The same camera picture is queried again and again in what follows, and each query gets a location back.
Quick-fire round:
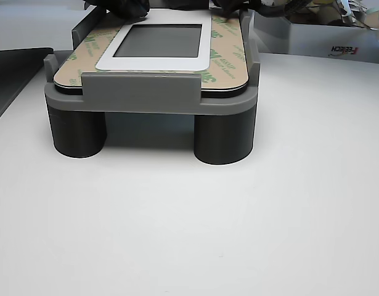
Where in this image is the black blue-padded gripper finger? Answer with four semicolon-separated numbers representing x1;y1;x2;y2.
83;0;150;20
209;0;255;18

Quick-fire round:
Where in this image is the grey tape dispenser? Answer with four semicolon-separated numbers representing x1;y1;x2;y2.
43;7;261;166

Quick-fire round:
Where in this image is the pile of peeled film scraps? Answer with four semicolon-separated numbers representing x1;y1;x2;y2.
258;0;379;31

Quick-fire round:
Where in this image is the flat panel with white-framed screen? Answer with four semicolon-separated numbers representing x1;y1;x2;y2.
53;8;250;99

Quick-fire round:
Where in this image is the white cardboard box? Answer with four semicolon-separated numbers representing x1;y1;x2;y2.
253;9;379;66

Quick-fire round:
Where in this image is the black tray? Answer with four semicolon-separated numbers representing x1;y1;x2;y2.
0;47;55;128

